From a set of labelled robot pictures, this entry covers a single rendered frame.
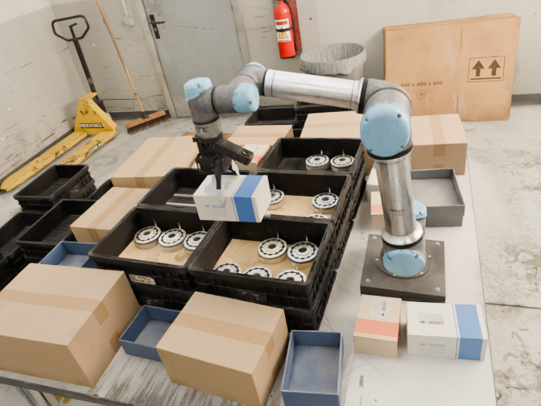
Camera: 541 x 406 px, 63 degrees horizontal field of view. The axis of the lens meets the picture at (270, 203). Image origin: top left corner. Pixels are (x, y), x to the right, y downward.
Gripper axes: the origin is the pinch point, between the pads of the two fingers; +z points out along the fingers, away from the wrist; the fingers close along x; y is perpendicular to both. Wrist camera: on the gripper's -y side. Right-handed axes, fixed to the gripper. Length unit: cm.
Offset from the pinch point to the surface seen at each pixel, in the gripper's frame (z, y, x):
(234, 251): 27.9, 7.2, -4.3
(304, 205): 28.1, -11.5, -33.6
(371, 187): 34, -34, -56
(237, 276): 18.1, -4.2, 17.3
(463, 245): 42, -69, -31
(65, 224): 61, 141, -55
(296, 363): 41, -22, 28
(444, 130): 26, -63, -91
